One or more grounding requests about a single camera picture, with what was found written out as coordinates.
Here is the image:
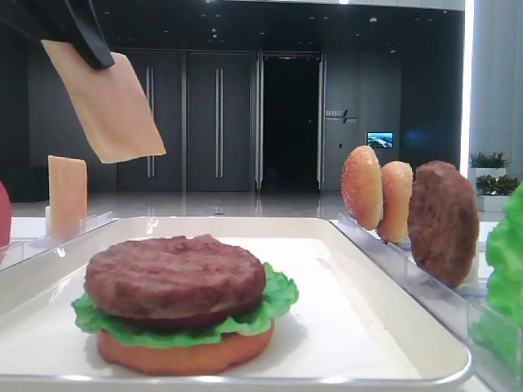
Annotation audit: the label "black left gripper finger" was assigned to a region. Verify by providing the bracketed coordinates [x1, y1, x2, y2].
[64, 0, 115, 69]
[1, 0, 72, 43]

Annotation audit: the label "orange cheese slice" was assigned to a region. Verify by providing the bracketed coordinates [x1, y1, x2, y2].
[47, 155, 87, 240]
[42, 40, 166, 163]

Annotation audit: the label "orange cheese slice in rack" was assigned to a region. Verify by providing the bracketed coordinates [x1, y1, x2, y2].
[47, 155, 87, 240]

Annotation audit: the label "white cheese rack pusher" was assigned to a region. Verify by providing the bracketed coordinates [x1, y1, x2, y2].
[45, 205, 51, 236]

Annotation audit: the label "red tomato slice in rack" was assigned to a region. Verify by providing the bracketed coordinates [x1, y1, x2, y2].
[0, 182, 12, 247]

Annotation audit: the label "brown meat patty on stack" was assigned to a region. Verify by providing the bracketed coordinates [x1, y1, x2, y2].
[84, 234, 266, 320]

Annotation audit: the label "green lettuce leaf on stack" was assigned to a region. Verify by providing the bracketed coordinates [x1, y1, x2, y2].
[72, 263, 299, 349]

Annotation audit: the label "brown meat patty in rack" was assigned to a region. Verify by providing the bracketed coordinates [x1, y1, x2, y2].
[408, 161, 480, 288]

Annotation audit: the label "green lettuce leaf in rack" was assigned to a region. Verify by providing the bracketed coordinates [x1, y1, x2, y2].
[471, 187, 522, 377]

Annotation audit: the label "dark double door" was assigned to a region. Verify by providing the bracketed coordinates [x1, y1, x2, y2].
[117, 51, 253, 192]

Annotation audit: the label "golden bun top far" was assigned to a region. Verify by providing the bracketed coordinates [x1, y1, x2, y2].
[342, 145, 383, 230]

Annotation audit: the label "bottom bun slice on tray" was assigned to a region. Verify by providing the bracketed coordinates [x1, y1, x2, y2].
[97, 323, 275, 376]

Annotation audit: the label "white rectangular metal tray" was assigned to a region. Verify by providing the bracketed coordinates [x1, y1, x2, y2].
[1, 216, 473, 391]

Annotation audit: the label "potted red green plants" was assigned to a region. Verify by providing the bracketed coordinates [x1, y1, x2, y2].
[468, 151, 520, 212]

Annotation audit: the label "clear left long rail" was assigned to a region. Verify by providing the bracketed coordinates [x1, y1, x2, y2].
[1, 212, 115, 270]

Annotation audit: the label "clear long rail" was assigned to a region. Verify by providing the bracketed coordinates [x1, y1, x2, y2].
[337, 212, 522, 391]
[1, 212, 115, 270]

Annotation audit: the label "wall monitor screen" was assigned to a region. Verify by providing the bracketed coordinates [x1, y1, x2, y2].
[366, 132, 394, 149]

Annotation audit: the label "clear right long rail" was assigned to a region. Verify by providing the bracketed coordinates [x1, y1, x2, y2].
[337, 212, 522, 391]

